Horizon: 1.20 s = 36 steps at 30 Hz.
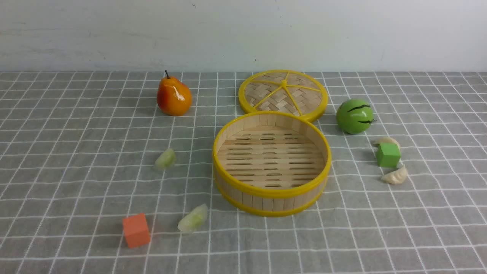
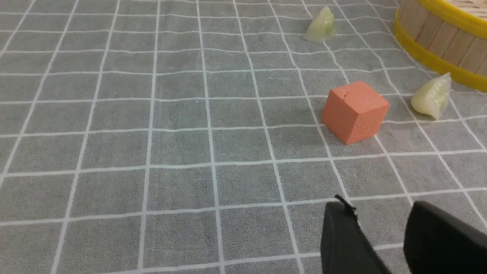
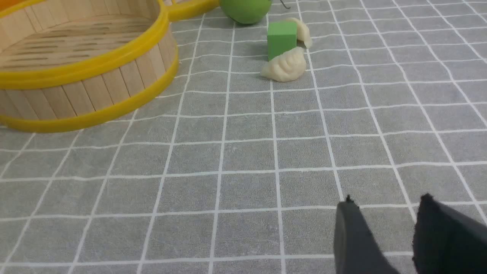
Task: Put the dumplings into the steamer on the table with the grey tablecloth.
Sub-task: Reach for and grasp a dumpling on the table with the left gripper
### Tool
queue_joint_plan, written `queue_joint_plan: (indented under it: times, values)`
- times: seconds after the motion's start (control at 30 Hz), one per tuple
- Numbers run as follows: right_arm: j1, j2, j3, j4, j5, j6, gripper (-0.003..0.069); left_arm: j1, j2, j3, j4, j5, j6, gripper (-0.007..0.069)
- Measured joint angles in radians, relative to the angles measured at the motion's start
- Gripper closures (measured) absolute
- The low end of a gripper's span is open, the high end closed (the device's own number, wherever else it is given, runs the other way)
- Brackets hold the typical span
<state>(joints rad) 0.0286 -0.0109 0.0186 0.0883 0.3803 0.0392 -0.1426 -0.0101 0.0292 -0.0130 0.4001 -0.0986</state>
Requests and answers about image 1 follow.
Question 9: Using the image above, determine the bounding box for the orange toy pear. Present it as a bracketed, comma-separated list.
[156, 70, 193, 116]

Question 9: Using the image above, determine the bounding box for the woven bamboo steamer lid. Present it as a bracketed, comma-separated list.
[237, 70, 328, 122]

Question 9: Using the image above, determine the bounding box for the white dumpling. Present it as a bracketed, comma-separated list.
[372, 136, 401, 149]
[381, 165, 408, 185]

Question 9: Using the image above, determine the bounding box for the bamboo steamer tray yellow rim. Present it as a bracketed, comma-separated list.
[212, 112, 332, 217]

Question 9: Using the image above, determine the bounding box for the green foam cube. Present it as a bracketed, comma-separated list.
[376, 143, 401, 168]

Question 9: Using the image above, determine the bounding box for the grey checked tablecloth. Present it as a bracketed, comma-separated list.
[0, 71, 487, 274]

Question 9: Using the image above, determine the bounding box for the orange foam cube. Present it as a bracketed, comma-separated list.
[123, 213, 151, 249]

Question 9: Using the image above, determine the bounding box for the green toy watermelon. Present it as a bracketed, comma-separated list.
[336, 99, 376, 135]

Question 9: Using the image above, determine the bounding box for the green dumpling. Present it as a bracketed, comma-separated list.
[177, 204, 208, 233]
[154, 148, 176, 170]

